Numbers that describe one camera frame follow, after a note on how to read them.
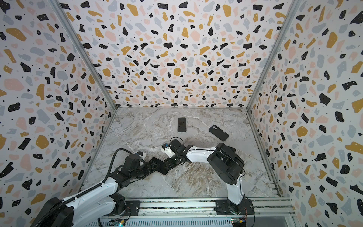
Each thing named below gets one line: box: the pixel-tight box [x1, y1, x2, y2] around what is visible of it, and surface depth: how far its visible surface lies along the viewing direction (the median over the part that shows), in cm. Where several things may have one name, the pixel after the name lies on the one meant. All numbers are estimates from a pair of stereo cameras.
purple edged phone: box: [177, 117, 187, 133], surface depth 111 cm
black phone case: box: [208, 124, 230, 142], surface depth 108 cm
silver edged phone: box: [151, 157, 170, 175], surface depth 87 cm
